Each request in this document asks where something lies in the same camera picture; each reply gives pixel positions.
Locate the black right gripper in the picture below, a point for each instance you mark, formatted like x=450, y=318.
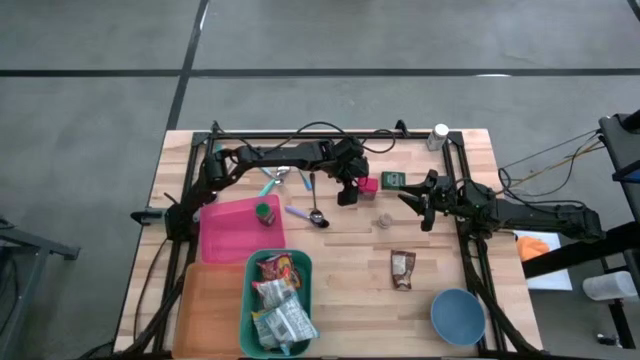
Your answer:
x=442, y=200

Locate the orange plastic tray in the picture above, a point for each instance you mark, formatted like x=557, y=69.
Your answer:
x=210, y=310

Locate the pink cube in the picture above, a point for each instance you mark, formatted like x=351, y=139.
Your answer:
x=370, y=187

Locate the iridescent spoon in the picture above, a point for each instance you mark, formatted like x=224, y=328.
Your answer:
x=306, y=181

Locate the black stand leg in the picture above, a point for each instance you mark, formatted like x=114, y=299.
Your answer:
x=622, y=325

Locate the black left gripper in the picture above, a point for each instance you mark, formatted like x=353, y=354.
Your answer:
x=350, y=160

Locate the black diagonal beam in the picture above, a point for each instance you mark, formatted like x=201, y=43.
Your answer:
x=575, y=252

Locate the blue bowl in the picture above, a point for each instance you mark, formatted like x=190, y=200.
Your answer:
x=458, y=317

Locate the black table clamp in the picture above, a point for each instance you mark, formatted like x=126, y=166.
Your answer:
x=145, y=217

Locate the dark green tin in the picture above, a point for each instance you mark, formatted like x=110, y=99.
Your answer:
x=393, y=180

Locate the pink plastic tray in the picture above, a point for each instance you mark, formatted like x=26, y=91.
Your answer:
x=230, y=240

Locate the black aluminium table frame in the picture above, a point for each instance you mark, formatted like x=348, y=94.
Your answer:
x=415, y=135

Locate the clear yellow-edged snack packet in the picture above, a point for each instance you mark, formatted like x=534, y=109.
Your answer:
x=260, y=330

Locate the orange cloth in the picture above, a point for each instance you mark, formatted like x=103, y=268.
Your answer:
x=531, y=247

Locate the black equipment cart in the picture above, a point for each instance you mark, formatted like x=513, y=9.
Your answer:
x=622, y=145

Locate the grey metal table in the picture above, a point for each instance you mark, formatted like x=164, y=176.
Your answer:
x=40, y=243

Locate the red yellow chips bag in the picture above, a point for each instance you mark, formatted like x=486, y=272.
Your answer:
x=277, y=267

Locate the green-lidded spice jar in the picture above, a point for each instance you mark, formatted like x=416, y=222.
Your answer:
x=265, y=215

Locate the white paper sheet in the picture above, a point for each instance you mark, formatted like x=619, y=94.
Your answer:
x=552, y=282

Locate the teal plastic bin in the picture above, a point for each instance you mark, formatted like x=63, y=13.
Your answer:
x=246, y=280

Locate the clear plastic-wrapped packet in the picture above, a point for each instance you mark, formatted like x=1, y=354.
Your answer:
x=292, y=320

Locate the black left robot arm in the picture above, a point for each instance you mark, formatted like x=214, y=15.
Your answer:
x=280, y=152

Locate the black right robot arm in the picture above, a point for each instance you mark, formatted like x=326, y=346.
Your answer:
x=530, y=215

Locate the brown sauce pouch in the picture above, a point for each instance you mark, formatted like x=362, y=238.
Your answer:
x=402, y=270

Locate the white plastic bottle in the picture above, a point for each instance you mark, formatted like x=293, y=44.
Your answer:
x=438, y=136

